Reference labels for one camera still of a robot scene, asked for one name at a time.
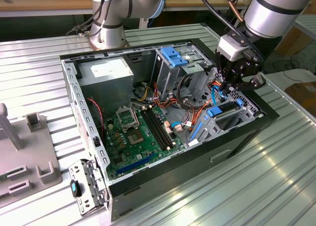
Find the brown cardboard box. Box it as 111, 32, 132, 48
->
283, 81, 316, 110

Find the white metal frame table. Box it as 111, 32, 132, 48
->
293, 14, 316, 39

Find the grey hinged card bracket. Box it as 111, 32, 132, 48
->
68, 158, 111, 216

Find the grey metal disk bay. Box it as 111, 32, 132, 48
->
190, 98, 257, 147

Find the green motherboard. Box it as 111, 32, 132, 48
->
105, 104, 186, 181

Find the hard disk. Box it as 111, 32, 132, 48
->
190, 99, 244, 142

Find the grey power supply unit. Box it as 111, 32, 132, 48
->
77, 56, 135, 118

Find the red and black twisted wire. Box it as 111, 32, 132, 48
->
86, 97, 107, 142

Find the black wire bundle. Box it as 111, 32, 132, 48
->
176, 74, 198, 110

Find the orange power wire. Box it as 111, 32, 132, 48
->
184, 72, 224, 132

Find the copper coloured cable sleeve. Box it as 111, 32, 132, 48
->
227, 0, 245, 23

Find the blue plastic drive latch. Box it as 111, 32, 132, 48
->
160, 46, 190, 68

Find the blue data wire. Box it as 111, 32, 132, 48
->
211, 85, 227, 105

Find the blue expansion slot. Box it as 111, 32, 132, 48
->
116, 153, 156, 176

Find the black and blue latch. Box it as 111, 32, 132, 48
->
70, 179, 82, 199

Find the wooden desk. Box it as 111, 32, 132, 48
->
0, 0, 255, 18

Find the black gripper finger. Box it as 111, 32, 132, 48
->
214, 49, 234, 95
231, 72, 267, 92

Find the CPU socket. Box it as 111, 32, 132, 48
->
126, 130, 145, 146

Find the grey parts rack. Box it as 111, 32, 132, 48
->
0, 102, 63, 199

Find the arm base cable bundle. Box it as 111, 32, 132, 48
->
66, 0, 117, 36

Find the green RAM stick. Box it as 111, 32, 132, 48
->
0, 171, 15, 184

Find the metal socket cover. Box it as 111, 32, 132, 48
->
116, 106, 138, 132

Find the black open PC case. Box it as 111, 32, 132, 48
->
59, 37, 281, 222

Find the grey metal drive cage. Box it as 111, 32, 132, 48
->
150, 45, 213, 98

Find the light blue motherboard wire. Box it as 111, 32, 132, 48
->
171, 121, 196, 128

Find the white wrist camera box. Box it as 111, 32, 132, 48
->
216, 34, 247, 62

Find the black RAM slot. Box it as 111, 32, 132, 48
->
148, 106, 174, 147
142, 108, 168, 151

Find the coloured power wire bundle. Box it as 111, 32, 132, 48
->
132, 82, 178, 110

